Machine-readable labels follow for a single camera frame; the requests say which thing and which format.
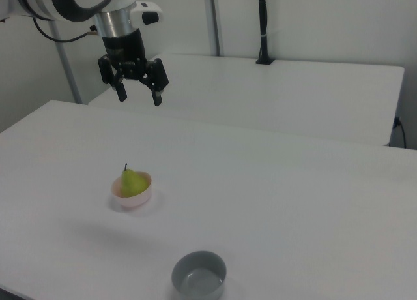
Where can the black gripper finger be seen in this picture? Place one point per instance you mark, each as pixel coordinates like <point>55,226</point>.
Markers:
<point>158,75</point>
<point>106,70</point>

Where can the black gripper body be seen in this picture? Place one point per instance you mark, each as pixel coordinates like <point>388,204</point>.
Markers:
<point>125,50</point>

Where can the green pear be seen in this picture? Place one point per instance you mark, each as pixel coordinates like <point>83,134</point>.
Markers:
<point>132,184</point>

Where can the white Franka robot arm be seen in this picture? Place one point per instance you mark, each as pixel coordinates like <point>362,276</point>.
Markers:
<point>39,0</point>

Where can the pink plastic bowl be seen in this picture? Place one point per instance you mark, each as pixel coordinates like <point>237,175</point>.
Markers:
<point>133,202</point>

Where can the grey plastic bowl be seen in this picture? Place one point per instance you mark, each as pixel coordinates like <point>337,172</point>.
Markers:
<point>198,278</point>

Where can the aluminium frame post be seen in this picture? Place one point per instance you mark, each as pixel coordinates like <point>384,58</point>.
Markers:
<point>66,62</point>
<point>215,19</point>

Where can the black camera pole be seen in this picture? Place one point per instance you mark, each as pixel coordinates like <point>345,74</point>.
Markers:
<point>264,26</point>

